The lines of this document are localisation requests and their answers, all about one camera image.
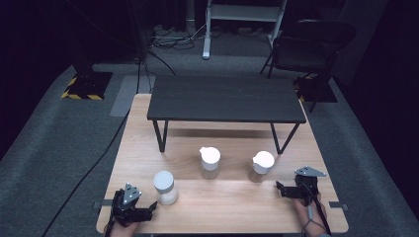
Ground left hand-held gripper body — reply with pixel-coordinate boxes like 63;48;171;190
110;182;155;228

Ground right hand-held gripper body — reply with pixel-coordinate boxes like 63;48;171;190
283;165;327;207

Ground white-lid jar with brown seasoning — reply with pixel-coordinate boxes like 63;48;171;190
248;150;276;184

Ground white-lid jar with pale seasoning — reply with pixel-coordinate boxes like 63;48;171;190
199;146;222;181

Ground dark wooden shelf black legs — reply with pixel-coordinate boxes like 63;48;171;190
146;74;307;156

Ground person's left hand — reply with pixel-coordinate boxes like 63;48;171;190
108;222;141;237

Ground person's right hand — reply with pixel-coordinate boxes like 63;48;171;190
293;198;329;237

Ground black base with striped tape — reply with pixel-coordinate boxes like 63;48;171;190
60;70;114;101
293;75;339;104

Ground gray floor mat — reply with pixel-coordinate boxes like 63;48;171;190
109;75;156;119

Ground black folding chair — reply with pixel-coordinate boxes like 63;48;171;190
259;18;358;114

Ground gray table bracket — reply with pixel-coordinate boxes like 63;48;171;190
328;200;349;212
92;198;114;210

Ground gray wrist strap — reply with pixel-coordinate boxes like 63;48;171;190
299;204;328;236

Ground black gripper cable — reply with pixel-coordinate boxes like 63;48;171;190
300;181;333;237

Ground long black floor cable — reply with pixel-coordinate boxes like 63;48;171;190
41;58;143;237

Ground bundle of floor cables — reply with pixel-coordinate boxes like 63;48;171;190
148;23;207;52

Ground white metal stand frame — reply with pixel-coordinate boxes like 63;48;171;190
202;0;289;61

